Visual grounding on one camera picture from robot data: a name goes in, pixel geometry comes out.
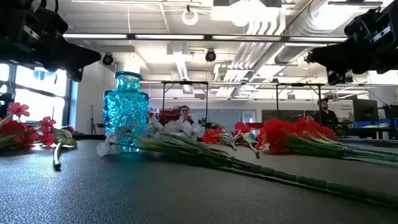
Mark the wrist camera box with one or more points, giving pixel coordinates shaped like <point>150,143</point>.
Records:
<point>76,74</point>
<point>335,77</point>

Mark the dense red carnation bunch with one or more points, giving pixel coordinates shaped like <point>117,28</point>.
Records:
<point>280,133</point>

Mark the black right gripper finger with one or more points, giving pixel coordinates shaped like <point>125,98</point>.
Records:
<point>342,57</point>

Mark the black tripod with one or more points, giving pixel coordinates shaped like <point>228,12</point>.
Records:
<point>92,124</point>

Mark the black ceiling spotlight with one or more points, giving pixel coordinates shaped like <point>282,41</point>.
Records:
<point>210,56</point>
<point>108,59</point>

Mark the blue textured glass vase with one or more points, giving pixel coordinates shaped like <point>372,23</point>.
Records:
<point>126,105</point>

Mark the red blossom bunch with leaf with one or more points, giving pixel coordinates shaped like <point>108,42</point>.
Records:
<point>12,129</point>
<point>248,138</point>

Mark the black metal frame stand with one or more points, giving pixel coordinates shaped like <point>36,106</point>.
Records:
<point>186,82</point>
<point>298,84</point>

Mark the person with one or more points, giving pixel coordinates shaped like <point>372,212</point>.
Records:
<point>185,113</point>
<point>326,116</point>

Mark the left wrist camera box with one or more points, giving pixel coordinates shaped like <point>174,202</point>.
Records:
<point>76,74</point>

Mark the blue storage bin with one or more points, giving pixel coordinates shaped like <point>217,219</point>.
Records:
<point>362,124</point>

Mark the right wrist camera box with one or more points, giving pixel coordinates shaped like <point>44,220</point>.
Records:
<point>335,77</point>

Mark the white artificial flower bunch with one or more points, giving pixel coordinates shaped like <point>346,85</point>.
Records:
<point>186,152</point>

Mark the red tray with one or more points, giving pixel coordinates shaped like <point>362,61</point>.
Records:
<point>256,125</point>

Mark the silver ventilation duct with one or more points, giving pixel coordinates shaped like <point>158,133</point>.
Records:
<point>298,46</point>

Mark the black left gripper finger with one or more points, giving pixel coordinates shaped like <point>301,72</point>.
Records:
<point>71,56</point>

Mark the black computer monitor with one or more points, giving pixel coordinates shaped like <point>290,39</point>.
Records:
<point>365,110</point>

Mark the black overhead light bar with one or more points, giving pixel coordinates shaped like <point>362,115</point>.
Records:
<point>168,37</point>

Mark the red storage crate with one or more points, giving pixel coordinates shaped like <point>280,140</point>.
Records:
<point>164,115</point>

